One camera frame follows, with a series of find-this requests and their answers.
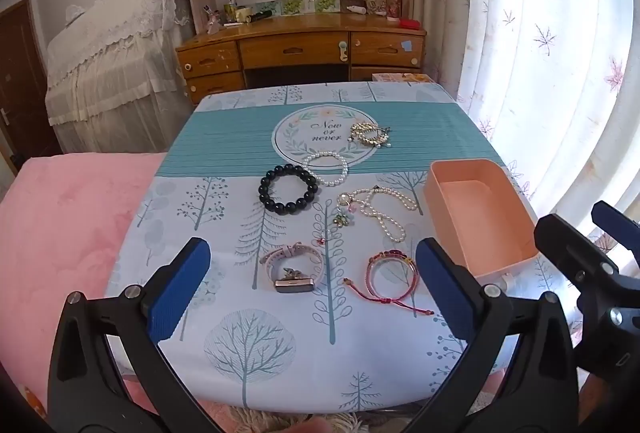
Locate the pearl charm bracelet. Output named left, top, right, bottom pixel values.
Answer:
left=367, top=127, right=394, bottom=150

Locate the pink blanket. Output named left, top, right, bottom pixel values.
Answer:
left=0, top=152, right=168, bottom=433

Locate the black bead bracelet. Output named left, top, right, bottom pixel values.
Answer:
left=258, top=164, right=319, bottom=214

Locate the wooden desk with drawers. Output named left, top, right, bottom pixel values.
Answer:
left=175, top=10, right=428, bottom=106

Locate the brown door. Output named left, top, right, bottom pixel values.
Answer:
left=0, top=0, right=61, bottom=168

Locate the white lace furniture cover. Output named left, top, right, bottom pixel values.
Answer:
left=44, top=0, right=196, bottom=154

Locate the green floral picture strip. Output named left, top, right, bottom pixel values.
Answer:
left=255, top=0, right=341, bottom=16

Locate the pink strap watch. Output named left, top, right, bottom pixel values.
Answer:
left=262, top=242, right=325, bottom=294

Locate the pearl necklace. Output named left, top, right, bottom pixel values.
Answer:
left=337, top=185, right=418, bottom=244

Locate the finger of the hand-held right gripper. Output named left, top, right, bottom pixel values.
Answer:
left=591, top=200, right=640, bottom=259
left=534, top=213, right=622, bottom=309

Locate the pink plastic box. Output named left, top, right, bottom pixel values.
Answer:
left=424, top=159, right=541, bottom=281

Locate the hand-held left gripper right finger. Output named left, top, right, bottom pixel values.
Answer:
left=400, top=237, right=581, bottom=433

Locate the red cord bracelet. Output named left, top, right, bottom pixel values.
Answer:
left=342, top=250, right=433, bottom=316

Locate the white floral curtain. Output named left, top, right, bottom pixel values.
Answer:
left=415, top=0, right=640, bottom=264

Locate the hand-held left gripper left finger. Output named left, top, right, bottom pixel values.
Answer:
left=47, top=237, right=221, bottom=433

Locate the stack of books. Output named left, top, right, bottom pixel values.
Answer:
left=371, top=73, right=433, bottom=84

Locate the tree printed tablecloth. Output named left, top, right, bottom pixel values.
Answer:
left=102, top=82, right=581, bottom=414

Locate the gold bead bracelet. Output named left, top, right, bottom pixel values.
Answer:
left=348, top=122, right=383, bottom=146

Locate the white pearl bracelet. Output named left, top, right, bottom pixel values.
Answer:
left=301, top=152, right=349, bottom=188

